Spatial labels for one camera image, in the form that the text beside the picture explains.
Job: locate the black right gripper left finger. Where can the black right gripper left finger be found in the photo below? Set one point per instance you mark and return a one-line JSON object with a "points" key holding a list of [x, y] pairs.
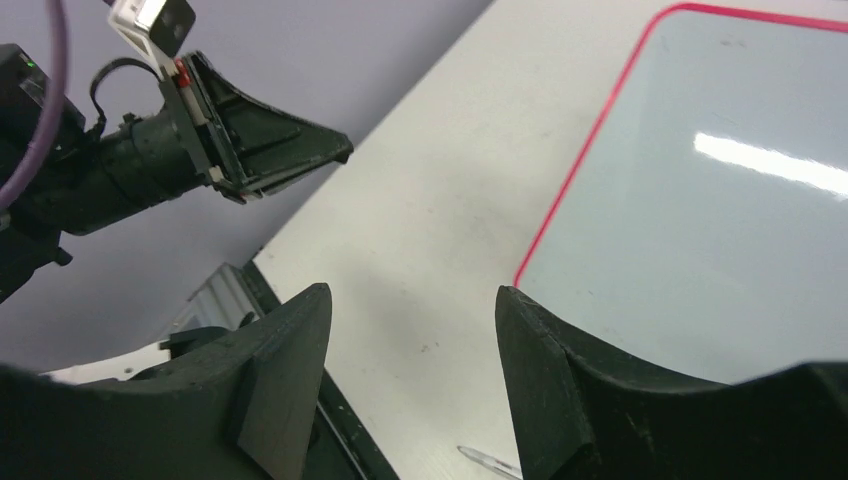
{"points": [[238, 407]]}

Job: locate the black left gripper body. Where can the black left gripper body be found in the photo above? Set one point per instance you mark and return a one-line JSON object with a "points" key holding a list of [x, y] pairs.
{"points": [[203, 107]]}

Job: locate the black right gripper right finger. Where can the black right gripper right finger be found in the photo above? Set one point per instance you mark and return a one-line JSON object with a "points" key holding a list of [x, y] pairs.
{"points": [[582, 408]]}

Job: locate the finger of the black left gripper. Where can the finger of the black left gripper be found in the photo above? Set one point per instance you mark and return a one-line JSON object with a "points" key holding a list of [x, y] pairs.
{"points": [[266, 178], [250, 139]]}

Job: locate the black whiteboard marker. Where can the black whiteboard marker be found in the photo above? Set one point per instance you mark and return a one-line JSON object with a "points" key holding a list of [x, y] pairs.
{"points": [[491, 463]]}

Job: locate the pink-framed whiteboard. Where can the pink-framed whiteboard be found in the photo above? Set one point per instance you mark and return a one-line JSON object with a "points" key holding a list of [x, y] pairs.
{"points": [[703, 224]]}

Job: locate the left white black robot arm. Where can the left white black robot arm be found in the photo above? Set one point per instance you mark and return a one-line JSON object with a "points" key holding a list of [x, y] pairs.
{"points": [[91, 179]]}

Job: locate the aluminium table frame rail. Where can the aluminium table frame rail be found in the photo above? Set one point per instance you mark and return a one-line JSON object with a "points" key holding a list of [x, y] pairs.
{"points": [[224, 300]]}

